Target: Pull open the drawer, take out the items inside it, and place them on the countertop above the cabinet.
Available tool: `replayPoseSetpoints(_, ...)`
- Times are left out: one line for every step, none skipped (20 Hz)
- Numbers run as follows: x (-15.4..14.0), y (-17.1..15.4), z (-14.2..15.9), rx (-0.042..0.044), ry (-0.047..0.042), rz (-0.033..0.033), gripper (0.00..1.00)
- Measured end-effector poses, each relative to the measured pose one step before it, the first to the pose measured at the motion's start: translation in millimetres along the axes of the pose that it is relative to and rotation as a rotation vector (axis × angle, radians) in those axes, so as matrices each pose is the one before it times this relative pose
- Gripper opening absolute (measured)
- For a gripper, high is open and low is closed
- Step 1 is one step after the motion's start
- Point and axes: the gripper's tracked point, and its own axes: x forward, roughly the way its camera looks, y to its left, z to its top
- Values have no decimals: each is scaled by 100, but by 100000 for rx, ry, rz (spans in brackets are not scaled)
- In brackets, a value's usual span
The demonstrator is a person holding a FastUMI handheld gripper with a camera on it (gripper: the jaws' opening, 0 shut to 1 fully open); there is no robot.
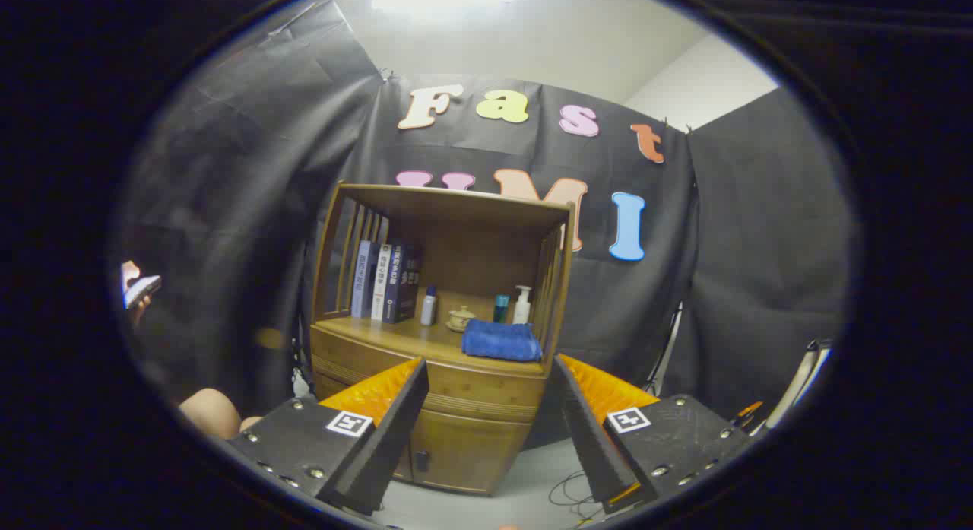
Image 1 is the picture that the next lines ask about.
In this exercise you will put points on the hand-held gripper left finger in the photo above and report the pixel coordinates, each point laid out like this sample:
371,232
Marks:
395,423

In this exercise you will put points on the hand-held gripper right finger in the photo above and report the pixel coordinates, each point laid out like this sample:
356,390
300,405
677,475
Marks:
585,431

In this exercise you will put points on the wooden drawer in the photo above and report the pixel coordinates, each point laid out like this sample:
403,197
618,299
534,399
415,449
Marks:
479,389

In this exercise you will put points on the wooden cabinet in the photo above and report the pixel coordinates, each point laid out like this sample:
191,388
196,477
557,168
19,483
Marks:
494,241

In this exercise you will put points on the white stand pole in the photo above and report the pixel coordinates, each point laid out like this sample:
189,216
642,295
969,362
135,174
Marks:
669,347

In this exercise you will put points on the white bottle blue cap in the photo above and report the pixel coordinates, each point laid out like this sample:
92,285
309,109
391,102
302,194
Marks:
429,309

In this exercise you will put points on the blue folded towel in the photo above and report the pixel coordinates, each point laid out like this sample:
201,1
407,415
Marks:
502,341

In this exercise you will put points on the beige lidded teacup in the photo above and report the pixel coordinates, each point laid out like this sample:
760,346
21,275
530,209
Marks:
461,319

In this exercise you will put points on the white pump bottle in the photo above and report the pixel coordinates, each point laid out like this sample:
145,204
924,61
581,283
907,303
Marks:
521,311

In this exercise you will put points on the dark blue book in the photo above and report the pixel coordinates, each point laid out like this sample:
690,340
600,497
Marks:
401,287

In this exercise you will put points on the white book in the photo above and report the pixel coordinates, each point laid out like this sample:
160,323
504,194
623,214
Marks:
381,287

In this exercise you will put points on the light blue book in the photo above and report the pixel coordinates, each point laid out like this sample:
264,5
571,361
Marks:
362,283

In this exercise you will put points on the teal bottle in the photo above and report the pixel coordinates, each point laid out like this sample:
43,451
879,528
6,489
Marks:
500,309

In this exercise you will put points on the dark equipment with orange tip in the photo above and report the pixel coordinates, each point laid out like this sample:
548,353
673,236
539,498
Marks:
749,414

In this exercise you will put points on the white light stand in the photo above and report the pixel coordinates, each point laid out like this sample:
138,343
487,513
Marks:
794,385

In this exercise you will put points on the smartphone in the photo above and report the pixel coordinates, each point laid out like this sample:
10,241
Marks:
143,290

